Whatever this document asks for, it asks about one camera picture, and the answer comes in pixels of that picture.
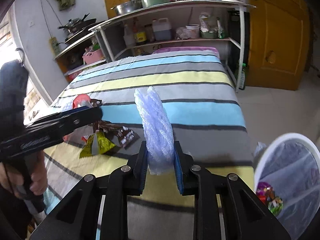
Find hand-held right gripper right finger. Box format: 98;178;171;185
174;141;292;240

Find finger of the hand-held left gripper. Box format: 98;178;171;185
24;106;93;128
57;106;104;136

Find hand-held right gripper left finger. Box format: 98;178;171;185
30;141;148;240

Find red clear plastic wrapper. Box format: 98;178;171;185
72;94;92;109

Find brown snack wrapper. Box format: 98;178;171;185
90;99;118;133
114;126;141;148

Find red white wrapper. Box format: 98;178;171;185
62;129;89;143

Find gold foil wrapper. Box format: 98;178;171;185
79;131;117;159

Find white foam net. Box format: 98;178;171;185
134;86;174;177

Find white plastic waste bin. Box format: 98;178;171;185
253;133;320;231

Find purple snack wrapper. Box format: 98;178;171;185
256;182;272;200

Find green snack wrapper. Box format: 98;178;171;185
269;196;284;216

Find clear plastic bin liner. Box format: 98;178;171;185
257;140;320;221

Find person's left hand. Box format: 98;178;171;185
0;152;48;201

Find pink plastic basket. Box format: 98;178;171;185
82;49;104;65

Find yellow power strip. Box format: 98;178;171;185
49;37;61;57

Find low side shelf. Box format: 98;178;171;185
55;31;108;81

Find striped cloth covered table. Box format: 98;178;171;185
24;50;256;240

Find steel pot with lid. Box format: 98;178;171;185
59;17;81;36

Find black frying pan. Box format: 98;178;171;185
57;12;97;44

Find clear plastic bottle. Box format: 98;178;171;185
123;24;136;48

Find cooking oil bottle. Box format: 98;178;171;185
134;17;148;46

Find brown jar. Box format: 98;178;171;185
144;24;154;43

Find steel mixing bowl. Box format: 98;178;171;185
110;0;143;16

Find green plastic bottle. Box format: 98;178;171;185
237;64;248;91

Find white plastic jug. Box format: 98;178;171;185
152;17;173;41

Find crumpled plastic bag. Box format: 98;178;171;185
175;27;190;40

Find green enamel pot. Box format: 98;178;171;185
140;0;174;8

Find white plastic tub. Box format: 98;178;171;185
185;24;201;39

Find green bowl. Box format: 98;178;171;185
200;30;218;39

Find green packet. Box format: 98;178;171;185
216;17;227;39

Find white plastic bag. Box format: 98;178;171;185
199;12;217;32

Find wooden door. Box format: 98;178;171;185
244;0;312;92

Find thin wall cable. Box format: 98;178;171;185
40;0;66;46

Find white frame kitchen shelf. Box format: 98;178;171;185
89;0;257;93

